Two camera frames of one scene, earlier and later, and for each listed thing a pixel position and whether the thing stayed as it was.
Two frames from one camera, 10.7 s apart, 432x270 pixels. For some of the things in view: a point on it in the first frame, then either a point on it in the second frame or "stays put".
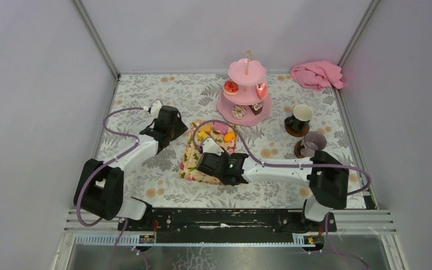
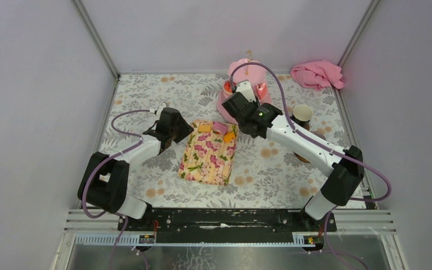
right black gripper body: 224,155 -> 257,104
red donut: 230,87 stays put
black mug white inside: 301,118 stays put
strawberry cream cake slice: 262,89 stays put
